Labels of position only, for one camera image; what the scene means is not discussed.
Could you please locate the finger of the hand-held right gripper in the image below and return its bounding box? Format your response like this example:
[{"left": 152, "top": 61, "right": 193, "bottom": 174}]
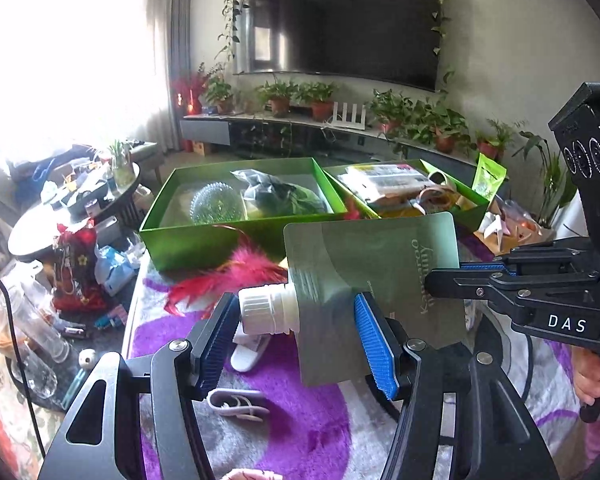
[
  {"left": 424, "top": 266, "right": 600, "bottom": 329},
  {"left": 459, "top": 237, "right": 591, "bottom": 277}
]

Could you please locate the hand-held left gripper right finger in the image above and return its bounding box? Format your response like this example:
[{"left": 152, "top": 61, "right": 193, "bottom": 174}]
[{"left": 354, "top": 292, "right": 546, "bottom": 480}]

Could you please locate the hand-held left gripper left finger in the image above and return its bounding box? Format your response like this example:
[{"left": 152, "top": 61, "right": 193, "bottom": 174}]
[{"left": 37, "top": 291, "right": 241, "bottom": 480}]

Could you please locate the green cardboard box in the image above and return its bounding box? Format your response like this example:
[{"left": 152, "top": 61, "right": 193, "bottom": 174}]
[
  {"left": 322, "top": 158, "right": 491, "bottom": 233},
  {"left": 139, "top": 156, "right": 351, "bottom": 273}
]

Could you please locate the green spout pouch white cap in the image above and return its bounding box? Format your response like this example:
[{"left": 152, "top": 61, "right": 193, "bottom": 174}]
[{"left": 237, "top": 211, "right": 468, "bottom": 388}]

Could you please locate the silver wire scrubber ball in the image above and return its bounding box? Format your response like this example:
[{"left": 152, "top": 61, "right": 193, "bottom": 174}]
[{"left": 190, "top": 182, "right": 246, "bottom": 224}]

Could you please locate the person's right hand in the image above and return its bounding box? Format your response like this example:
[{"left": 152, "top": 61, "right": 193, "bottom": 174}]
[{"left": 572, "top": 347, "right": 600, "bottom": 406}]

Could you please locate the brown cardboard box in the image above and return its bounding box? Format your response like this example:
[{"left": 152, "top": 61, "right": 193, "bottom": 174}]
[{"left": 495, "top": 200, "right": 557, "bottom": 252}]

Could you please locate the white plastic clip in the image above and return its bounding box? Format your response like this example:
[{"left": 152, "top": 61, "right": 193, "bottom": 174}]
[
  {"left": 230, "top": 332, "right": 273, "bottom": 373},
  {"left": 206, "top": 389, "right": 272, "bottom": 420}
]

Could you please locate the white paper origami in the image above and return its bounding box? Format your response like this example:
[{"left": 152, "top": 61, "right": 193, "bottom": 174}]
[{"left": 477, "top": 210, "right": 514, "bottom": 242}]

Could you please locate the tall broad-leaf plant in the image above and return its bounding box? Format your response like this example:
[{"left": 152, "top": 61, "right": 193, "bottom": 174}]
[{"left": 512, "top": 130, "right": 579, "bottom": 228}]

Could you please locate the green standing snack pouch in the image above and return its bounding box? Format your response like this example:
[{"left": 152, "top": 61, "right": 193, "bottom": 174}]
[{"left": 472, "top": 152, "right": 509, "bottom": 202}]

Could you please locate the beige ribbon bundle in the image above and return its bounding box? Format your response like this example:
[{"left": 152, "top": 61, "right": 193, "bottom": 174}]
[{"left": 419, "top": 170, "right": 462, "bottom": 207}]

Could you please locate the purple grey blanket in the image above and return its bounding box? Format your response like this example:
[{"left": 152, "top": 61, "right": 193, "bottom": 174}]
[{"left": 122, "top": 230, "right": 600, "bottom": 480}]

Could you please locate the potted green plant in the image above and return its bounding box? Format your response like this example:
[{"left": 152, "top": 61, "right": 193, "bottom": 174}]
[
  {"left": 412, "top": 100, "right": 473, "bottom": 156},
  {"left": 367, "top": 89, "right": 416, "bottom": 137},
  {"left": 475, "top": 120, "right": 518, "bottom": 162},
  {"left": 257, "top": 80, "right": 299, "bottom": 119},
  {"left": 200, "top": 62, "right": 237, "bottom": 115},
  {"left": 297, "top": 82, "right": 339, "bottom": 123}
]

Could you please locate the blue plastic bag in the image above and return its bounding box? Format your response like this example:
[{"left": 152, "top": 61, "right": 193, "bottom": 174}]
[{"left": 95, "top": 245, "right": 142, "bottom": 297}]

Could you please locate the pink printed cloth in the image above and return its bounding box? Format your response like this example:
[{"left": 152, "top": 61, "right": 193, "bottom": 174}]
[{"left": 227, "top": 467, "right": 277, "bottom": 480}]

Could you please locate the clear pack of coloured pens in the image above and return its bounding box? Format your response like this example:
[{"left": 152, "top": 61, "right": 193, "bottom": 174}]
[{"left": 342, "top": 162, "right": 432, "bottom": 199}]

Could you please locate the red gift bag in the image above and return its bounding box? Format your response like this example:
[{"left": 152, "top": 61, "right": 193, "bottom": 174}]
[{"left": 52, "top": 225, "right": 109, "bottom": 312}]

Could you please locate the clear bag of dark items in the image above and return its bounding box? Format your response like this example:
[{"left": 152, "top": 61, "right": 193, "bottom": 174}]
[{"left": 230, "top": 169, "right": 329, "bottom": 219}]

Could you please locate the small drinking glass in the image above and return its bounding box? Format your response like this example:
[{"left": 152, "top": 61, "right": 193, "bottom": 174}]
[{"left": 10, "top": 350, "right": 59, "bottom": 399}]

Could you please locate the small plant in glass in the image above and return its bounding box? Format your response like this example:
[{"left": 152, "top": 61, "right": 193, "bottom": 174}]
[{"left": 107, "top": 140, "right": 137, "bottom": 187}]

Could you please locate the round coffee table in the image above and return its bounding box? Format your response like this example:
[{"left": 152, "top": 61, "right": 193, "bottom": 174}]
[{"left": 7, "top": 160, "right": 141, "bottom": 262}]

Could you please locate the dark television cabinet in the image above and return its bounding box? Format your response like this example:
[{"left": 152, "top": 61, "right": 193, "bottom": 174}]
[{"left": 180, "top": 112, "right": 481, "bottom": 162}]

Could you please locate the white picket fence ornament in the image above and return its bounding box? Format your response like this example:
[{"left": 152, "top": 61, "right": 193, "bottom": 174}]
[{"left": 329, "top": 102, "right": 368, "bottom": 131}]

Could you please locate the red flower vase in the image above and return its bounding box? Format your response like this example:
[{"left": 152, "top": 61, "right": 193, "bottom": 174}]
[{"left": 171, "top": 72, "right": 208, "bottom": 116}]

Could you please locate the hanging green vine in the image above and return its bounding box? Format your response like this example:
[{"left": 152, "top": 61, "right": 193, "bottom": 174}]
[
  {"left": 217, "top": 0, "right": 251, "bottom": 68},
  {"left": 427, "top": 0, "right": 456, "bottom": 96}
]

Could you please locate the grey sofa with clothes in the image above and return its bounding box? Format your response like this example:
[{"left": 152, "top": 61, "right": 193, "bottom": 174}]
[{"left": 0, "top": 144, "right": 101, "bottom": 212}]

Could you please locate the grey curtain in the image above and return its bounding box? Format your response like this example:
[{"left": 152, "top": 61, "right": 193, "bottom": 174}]
[{"left": 144, "top": 0, "right": 197, "bottom": 154}]

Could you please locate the black cable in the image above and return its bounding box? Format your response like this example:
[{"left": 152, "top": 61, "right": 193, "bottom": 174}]
[{"left": 0, "top": 250, "right": 47, "bottom": 457}]

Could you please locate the wall television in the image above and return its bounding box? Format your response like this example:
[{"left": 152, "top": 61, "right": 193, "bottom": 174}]
[{"left": 232, "top": 0, "right": 441, "bottom": 93}]

